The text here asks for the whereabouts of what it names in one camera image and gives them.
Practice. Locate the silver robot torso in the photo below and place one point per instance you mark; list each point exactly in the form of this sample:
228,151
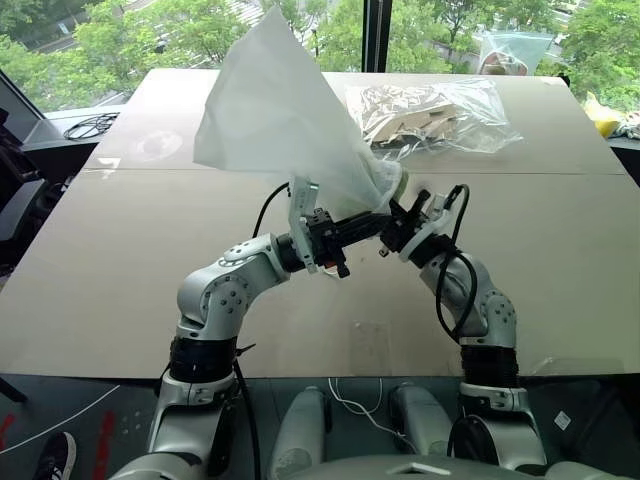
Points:
425,470

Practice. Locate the white floor label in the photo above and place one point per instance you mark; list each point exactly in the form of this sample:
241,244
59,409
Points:
562,420

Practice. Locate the clear plastic bag with cardboard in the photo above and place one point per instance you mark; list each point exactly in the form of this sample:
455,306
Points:
430,115

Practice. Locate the black and white shoe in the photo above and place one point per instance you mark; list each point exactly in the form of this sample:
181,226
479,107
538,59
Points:
57,457

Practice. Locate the yellow cloth object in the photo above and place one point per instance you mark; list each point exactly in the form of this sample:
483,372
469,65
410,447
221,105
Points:
602,117

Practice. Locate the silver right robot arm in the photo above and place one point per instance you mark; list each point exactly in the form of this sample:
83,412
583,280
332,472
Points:
492,310

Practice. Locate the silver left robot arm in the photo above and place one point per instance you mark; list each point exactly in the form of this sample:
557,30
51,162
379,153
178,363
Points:
215,295

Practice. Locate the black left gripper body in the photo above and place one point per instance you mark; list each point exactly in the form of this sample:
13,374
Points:
325,240

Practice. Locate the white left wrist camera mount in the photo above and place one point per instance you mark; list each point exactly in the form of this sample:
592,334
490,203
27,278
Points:
301,210

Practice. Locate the grey rounded robot leg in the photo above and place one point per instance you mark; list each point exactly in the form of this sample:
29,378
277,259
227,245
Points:
300,430
420,415

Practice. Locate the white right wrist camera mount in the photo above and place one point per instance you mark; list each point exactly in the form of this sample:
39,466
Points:
425,236

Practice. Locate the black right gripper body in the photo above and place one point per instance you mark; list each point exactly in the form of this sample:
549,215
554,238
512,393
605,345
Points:
397,237

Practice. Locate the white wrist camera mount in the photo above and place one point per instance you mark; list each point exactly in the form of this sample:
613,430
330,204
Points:
301,210
425,236

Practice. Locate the clear plastic bag with items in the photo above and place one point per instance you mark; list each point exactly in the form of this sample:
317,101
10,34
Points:
510,52

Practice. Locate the black equipment stand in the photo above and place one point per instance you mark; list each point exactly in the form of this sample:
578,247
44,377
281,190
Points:
25,165

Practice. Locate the dark window frame post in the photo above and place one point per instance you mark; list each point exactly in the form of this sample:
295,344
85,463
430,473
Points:
376,35

